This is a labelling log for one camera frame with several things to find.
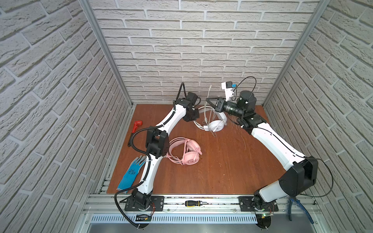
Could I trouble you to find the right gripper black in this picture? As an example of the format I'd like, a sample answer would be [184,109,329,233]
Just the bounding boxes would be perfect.
[208,98,247,121]

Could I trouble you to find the white headphones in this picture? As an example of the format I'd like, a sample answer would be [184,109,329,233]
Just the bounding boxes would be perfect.
[194,106,227,133]

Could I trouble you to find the pink headphones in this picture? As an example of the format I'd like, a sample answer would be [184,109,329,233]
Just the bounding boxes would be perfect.
[166,137,202,166]

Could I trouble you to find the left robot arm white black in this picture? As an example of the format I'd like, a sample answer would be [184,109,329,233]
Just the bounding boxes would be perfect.
[131,97,200,210]

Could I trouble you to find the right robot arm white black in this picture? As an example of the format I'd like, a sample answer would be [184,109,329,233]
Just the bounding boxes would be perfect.
[207,91,318,210]

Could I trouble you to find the red pipe wrench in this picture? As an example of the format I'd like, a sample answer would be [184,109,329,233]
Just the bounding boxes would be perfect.
[127,120,143,147]

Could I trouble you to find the black yellow screwdriver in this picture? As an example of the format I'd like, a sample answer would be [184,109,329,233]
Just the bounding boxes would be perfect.
[185,200,208,207]

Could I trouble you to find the blue grey work glove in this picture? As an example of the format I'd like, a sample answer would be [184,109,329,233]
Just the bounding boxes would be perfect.
[117,155,147,191]

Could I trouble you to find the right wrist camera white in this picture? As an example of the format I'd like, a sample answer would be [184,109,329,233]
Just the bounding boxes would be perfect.
[221,81,237,102]

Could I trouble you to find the black corrugated cable conduit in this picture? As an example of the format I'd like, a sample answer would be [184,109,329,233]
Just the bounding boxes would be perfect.
[113,82,187,229]

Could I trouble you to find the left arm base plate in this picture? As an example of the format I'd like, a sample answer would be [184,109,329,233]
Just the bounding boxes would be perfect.
[125,196,165,212]

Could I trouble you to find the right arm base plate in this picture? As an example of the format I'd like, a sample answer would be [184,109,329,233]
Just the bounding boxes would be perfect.
[238,196,279,212]

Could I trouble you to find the blue handled pliers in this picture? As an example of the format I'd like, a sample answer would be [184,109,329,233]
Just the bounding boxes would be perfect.
[288,196,315,225]

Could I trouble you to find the aluminium front rail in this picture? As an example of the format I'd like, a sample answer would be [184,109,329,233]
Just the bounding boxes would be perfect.
[83,193,321,215]

